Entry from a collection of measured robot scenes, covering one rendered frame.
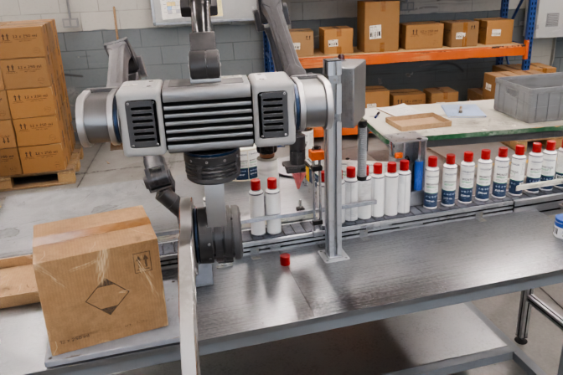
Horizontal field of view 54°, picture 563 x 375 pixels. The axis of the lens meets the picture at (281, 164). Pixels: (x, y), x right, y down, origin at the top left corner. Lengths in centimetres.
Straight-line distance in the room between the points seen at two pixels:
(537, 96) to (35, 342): 303
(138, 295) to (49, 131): 375
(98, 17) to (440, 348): 501
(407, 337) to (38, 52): 374
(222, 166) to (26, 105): 396
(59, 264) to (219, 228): 40
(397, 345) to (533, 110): 183
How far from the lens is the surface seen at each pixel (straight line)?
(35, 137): 521
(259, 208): 190
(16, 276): 206
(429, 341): 257
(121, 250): 147
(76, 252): 147
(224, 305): 169
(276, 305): 167
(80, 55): 648
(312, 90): 130
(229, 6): 617
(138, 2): 632
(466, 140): 353
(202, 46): 129
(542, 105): 375
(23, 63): 508
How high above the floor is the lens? 177
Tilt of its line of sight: 20 degrees down
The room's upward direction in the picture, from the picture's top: 2 degrees counter-clockwise
